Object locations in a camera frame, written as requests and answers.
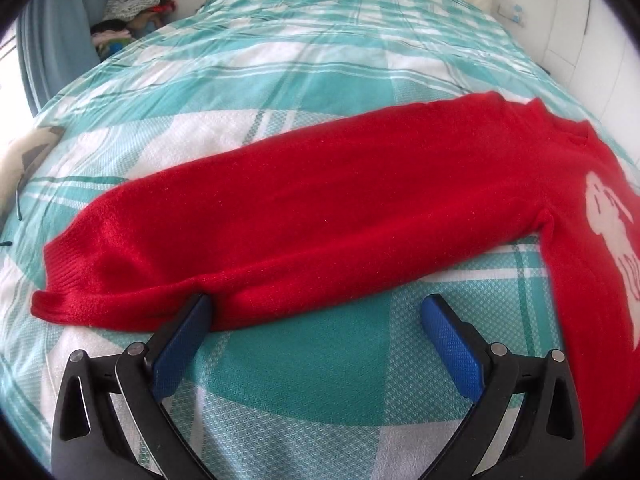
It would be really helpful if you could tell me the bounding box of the red knit sweater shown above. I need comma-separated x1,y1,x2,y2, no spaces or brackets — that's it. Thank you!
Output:
32,92,639,460

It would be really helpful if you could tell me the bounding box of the pile of clothes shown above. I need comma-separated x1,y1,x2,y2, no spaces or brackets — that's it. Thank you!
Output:
90,0,177,62

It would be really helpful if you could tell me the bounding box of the teal white plaid bedspread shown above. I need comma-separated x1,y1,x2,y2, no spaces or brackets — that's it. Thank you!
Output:
0,0,640,480

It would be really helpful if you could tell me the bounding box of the beige patterned cushion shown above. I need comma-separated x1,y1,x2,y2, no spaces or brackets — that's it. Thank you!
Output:
1,126,65,226

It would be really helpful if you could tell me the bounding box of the blue curtain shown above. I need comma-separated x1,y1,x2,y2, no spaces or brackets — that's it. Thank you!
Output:
16,0,107,115

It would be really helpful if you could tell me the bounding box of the white built-in wardrobe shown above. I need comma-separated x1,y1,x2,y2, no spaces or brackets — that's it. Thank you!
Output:
544,0,639,144

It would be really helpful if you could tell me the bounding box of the white wall socket panel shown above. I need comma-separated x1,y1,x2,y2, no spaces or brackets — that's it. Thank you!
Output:
497,3,525,27

